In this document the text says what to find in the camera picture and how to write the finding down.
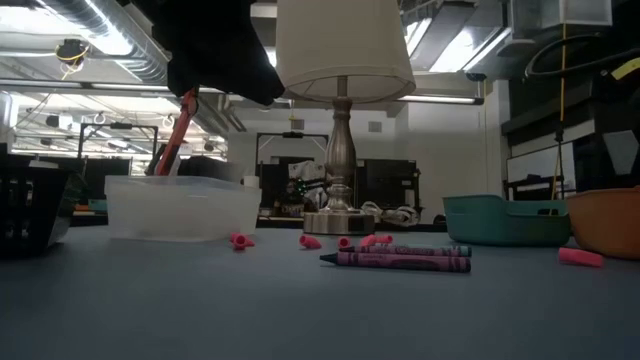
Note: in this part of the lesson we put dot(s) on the whiteboard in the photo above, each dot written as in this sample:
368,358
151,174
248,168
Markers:
540,162

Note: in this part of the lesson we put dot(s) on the pile of crayons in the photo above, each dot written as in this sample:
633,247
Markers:
400,262

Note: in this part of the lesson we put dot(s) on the black workstation frame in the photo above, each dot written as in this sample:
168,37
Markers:
292,134

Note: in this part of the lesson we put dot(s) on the long ceiling light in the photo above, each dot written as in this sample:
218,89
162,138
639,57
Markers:
100,86
440,99

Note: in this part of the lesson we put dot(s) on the black mesh basket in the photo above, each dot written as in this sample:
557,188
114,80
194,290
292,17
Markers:
30,215

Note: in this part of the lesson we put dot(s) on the orange plastic bin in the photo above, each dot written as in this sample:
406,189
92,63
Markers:
607,225

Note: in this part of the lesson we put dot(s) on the clear plastic bin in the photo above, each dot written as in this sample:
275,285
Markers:
175,210

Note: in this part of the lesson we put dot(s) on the purple crayon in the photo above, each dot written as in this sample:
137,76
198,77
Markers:
390,249

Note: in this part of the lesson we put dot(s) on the pink eraser cap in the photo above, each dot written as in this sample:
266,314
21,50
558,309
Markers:
241,241
344,243
386,239
580,257
310,242
368,240

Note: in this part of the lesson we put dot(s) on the light blue crayon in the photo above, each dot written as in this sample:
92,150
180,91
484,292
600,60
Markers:
462,250

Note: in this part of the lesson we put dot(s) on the white shade silver table lamp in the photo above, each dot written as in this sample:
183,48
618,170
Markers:
345,50

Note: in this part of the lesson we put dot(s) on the silver ventilation duct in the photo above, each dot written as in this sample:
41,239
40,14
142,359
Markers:
115,30

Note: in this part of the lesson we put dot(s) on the grey panel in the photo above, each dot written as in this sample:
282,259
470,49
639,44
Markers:
622,150

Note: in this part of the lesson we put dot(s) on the teal plastic bin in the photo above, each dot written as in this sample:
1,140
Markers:
500,225

